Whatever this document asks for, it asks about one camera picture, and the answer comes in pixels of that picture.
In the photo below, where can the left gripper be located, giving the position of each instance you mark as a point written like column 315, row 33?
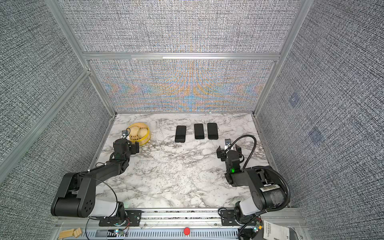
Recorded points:
column 135, row 148

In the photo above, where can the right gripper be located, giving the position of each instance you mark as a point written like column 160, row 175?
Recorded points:
column 221, row 154

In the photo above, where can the black phone case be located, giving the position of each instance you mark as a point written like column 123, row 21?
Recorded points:
column 180, row 141
column 213, row 138

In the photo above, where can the light blue phone case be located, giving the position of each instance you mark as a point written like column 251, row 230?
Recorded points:
column 199, row 138

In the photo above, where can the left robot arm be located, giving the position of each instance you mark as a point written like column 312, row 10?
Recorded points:
column 76, row 195

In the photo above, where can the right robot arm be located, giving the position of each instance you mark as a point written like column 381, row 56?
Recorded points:
column 269, row 190

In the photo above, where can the yellow bamboo steamer basket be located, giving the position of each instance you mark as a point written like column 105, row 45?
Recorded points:
column 144, row 140

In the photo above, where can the right steamed bun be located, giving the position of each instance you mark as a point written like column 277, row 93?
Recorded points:
column 142, row 132

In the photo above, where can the steamed bun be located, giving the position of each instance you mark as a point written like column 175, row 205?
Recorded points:
column 142, row 132
column 134, row 130

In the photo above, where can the left steamed bun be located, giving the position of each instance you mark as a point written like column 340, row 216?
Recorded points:
column 134, row 130

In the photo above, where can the white paper label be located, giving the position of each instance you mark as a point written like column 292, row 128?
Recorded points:
column 275, row 232

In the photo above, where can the red emergency button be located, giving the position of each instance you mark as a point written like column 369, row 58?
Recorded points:
column 187, row 231

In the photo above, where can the wooden blocks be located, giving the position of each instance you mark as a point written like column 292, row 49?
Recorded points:
column 70, row 233

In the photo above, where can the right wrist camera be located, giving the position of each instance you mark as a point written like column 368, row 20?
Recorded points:
column 228, row 143

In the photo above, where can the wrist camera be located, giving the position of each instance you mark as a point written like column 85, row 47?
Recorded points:
column 228, row 143
column 126, row 133

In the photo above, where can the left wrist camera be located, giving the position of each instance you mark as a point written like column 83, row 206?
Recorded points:
column 126, row 133

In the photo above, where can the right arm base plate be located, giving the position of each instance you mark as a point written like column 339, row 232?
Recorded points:
column 230, row 217

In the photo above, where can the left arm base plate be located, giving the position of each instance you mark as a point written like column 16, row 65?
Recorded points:
column 130, row 218

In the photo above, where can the aluminium front rail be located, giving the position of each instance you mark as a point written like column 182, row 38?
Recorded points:
column 156, row 224

